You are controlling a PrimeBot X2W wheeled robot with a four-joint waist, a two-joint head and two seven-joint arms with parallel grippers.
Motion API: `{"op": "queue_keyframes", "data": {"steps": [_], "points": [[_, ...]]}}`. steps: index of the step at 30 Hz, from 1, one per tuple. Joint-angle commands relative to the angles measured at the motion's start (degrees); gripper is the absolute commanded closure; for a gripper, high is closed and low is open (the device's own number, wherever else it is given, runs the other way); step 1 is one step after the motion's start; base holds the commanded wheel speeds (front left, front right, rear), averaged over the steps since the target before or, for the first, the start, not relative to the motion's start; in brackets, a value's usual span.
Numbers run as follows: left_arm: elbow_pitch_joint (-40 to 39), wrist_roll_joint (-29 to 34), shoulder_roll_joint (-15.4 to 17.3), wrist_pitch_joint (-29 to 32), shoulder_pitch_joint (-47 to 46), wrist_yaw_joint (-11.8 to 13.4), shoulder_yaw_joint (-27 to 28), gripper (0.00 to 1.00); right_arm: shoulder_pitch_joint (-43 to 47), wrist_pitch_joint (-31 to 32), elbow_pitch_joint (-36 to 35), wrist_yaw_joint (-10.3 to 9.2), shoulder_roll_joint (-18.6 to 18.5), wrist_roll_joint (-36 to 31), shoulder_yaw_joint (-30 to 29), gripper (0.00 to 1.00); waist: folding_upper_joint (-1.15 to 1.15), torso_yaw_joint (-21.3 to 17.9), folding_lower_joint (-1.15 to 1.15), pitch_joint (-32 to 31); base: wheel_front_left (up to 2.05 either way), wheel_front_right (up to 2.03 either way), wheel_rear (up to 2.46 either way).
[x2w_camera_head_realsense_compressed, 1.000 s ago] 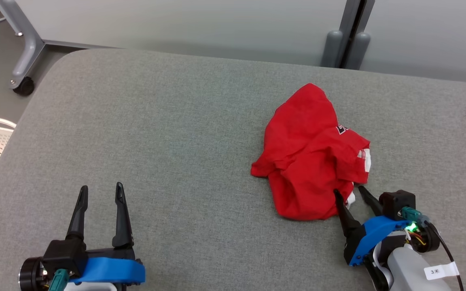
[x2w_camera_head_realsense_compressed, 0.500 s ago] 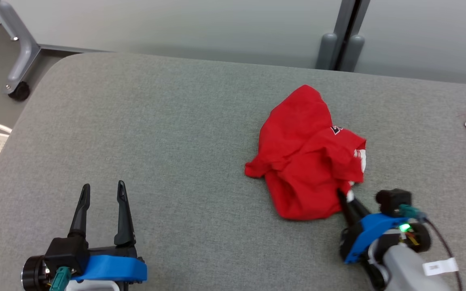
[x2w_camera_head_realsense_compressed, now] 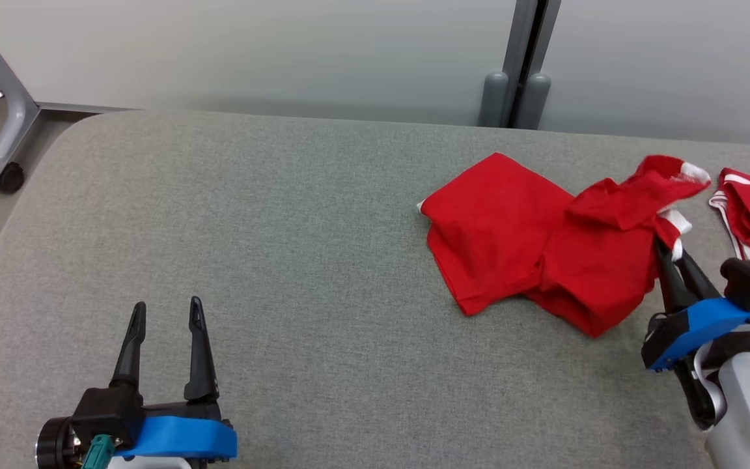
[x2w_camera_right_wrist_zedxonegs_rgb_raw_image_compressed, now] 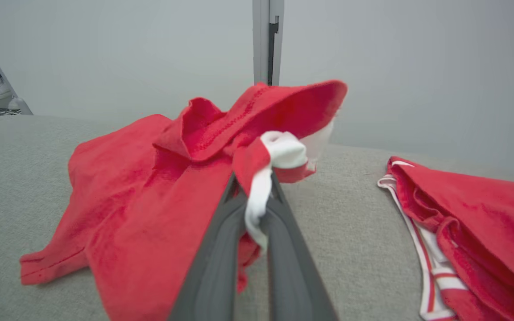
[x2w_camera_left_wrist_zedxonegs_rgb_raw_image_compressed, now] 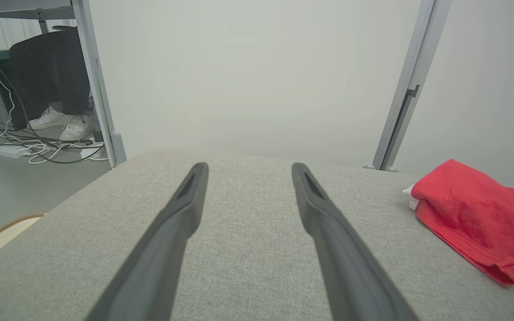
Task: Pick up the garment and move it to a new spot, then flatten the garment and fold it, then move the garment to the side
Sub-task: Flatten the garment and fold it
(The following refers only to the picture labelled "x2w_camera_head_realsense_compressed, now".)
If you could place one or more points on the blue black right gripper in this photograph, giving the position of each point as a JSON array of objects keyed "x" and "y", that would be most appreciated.
[{"x": 694, "y": 326}]

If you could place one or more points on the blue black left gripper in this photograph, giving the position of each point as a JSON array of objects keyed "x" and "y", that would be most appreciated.
[{"x": 186, "y": 436}]

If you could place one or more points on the red shorts with white trim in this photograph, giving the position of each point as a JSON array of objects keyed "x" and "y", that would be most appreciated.
[{"x": 512, "y": 234}]

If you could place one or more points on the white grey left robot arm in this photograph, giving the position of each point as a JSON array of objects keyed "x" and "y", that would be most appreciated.
[{"x": 153, "y": 464}]

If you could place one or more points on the grey metal partition end leg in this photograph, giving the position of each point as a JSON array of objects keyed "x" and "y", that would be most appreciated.
[{"x": 13, "y": 117}]

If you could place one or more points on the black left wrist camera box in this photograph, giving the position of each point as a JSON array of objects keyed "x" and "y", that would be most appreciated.
[{"x": 108, "y": 413}]

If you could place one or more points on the grey metal partition post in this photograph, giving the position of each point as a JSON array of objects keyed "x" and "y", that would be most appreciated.
[{"x": 512, "y": 65}]

